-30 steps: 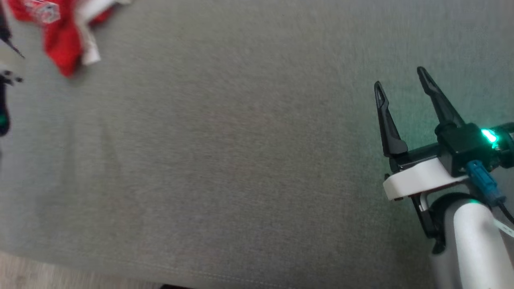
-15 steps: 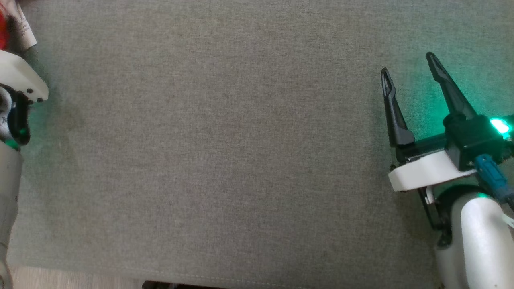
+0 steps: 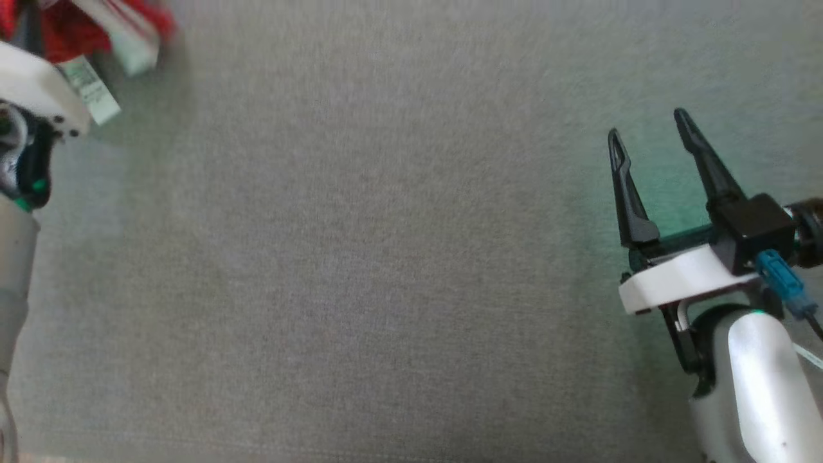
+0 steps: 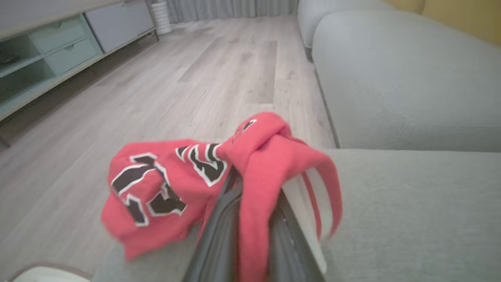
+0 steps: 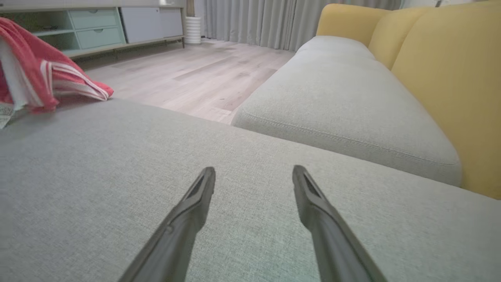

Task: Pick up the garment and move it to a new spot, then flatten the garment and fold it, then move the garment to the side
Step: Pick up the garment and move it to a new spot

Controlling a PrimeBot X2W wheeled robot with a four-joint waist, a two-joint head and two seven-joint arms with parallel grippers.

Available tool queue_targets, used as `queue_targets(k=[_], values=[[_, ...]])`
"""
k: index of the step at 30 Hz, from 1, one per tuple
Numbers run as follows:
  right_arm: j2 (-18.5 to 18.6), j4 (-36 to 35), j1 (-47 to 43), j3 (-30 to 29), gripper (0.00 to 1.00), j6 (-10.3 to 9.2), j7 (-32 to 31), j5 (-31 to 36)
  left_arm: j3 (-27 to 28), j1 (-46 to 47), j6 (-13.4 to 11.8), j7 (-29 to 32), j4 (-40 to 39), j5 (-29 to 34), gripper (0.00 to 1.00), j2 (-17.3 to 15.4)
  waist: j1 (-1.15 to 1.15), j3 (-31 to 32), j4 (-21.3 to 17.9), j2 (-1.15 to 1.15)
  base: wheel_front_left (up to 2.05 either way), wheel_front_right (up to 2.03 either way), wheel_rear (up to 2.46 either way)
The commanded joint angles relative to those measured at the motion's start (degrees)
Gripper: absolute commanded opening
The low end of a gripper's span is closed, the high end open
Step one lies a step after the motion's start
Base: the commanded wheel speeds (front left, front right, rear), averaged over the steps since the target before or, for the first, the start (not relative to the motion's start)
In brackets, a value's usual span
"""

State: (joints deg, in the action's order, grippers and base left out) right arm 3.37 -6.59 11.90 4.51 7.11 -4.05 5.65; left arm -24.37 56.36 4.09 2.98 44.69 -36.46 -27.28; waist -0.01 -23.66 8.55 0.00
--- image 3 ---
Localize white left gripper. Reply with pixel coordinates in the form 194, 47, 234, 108
0, 0, 92, 140

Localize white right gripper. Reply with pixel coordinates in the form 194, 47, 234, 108
607, 108, 772, 316

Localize red lettered basketball jersey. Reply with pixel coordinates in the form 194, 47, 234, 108
0, 0, 178, 127

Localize large grey sofa seat cushion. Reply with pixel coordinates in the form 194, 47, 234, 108
0, 0, 823, 463

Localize blue camera cable connector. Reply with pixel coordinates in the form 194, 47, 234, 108
755, 251, 823, 340

